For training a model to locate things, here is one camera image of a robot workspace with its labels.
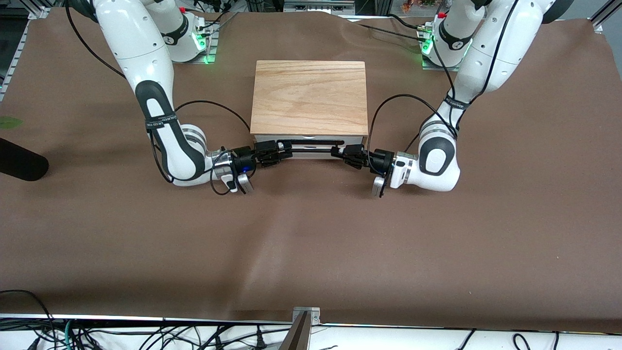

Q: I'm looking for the grey background device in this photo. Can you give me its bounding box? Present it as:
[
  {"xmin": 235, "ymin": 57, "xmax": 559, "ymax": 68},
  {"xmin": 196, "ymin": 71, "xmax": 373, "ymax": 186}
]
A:
[{"xmin": 283, "ymin": 0, "xmax": 356, "ymax": 15}]

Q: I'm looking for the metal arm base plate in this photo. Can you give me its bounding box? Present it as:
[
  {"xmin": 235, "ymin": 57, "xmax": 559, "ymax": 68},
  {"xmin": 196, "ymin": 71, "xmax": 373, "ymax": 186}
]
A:
[
  {"xmin": 421, "ymin": 52, "xmax": 461, "ymax": 72},
  {"xmin": 171, "ymin": 19, "xmax": 220, "ymax": 65}
]

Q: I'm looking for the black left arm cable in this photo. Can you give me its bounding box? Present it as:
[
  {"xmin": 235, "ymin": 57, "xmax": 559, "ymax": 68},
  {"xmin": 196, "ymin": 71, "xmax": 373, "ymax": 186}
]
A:
[{"xmin": 366, "ymin": 0, "xmax": 521, "ymax": 176}]

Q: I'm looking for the light wooden drawer cabinet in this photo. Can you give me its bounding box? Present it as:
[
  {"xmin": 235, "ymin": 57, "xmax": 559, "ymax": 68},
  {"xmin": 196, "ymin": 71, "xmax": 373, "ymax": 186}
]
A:
[{"xmin": 250, "ymin": 60, "xmax": 369, "ymax": 160}]

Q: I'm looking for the black looped floor cable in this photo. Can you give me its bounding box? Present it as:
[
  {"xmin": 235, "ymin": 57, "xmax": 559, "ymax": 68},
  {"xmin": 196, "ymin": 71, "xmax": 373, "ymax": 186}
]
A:
[{"xmin": 0, "ymin": 290, "xmax": 55, "ymax": 337}]

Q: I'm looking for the grey slanted beam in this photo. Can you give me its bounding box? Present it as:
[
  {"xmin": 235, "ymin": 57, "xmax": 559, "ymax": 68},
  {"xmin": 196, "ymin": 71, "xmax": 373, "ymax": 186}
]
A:
[{"xmin": 279, "ymin": 311, "xmax": 312, "ymax": 350}]

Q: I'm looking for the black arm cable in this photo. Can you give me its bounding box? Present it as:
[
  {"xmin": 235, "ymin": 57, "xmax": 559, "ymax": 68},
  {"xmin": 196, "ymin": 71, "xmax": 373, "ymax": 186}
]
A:
[
  {"xmin": 65, "ymin": 0, "xmax": 251, "ymax": 196},
  {"xmin": 366, "ymin": 0, "xmax": 521, "ymax": 176}
]

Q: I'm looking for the brown table cover sheet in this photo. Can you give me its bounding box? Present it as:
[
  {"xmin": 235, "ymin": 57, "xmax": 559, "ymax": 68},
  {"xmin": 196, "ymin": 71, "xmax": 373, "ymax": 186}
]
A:
[{"xmin": 0, "ymin": 7, "xmax": 622, "ymax": 334}]

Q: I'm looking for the black rounded cylinder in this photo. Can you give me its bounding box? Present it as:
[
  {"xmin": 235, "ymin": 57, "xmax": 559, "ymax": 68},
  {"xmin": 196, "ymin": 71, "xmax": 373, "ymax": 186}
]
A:
[{"xmin": 0, "ymin": 138, "xmax": 50, "ymax": 182}]

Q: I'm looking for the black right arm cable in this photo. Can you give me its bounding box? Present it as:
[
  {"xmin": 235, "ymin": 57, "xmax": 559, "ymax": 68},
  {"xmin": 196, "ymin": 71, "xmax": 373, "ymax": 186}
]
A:
[{"xmin": 65, "ymin": 0, "xmax": 251, "ymax": 196}]

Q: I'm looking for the small metal bracket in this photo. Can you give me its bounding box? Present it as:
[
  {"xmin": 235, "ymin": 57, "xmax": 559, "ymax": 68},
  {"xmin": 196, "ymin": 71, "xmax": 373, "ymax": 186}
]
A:
[{"xmin": 292, "ymin": 306, "xmax": 322, "ymax": 326}]

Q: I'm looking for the aluminium frame rail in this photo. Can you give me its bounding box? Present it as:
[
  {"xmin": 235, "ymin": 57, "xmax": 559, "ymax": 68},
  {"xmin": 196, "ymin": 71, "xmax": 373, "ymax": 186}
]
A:
[
  {"xmin": 587, "ymin": 0, "xmax": 622, "ymax": 35},
  {"xmin": 0, "ymin": 0, "xmax": 55, "ymax": 102}
]

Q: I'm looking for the black cable on table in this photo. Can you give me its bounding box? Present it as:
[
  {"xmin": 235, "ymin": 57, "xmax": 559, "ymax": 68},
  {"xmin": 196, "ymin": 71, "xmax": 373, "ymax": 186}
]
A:
[{"xmin": 357, "ymin": 13, "xmax": 434, "ymax": 38}]

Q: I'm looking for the white-front drawer with black handle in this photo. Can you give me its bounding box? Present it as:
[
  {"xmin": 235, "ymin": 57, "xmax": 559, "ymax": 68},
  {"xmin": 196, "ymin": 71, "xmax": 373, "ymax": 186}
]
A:
[{"xmin": 255, "ymin": 135, "xmax": 365, "ymax": 154}]

